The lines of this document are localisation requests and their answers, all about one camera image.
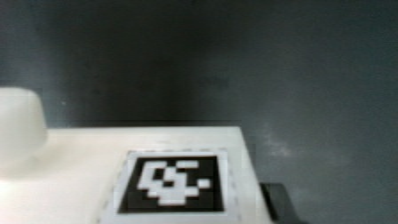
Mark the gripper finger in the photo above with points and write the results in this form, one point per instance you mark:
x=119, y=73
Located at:
x=279, y=204

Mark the white drawer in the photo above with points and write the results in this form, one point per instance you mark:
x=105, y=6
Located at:
x=155, y=175

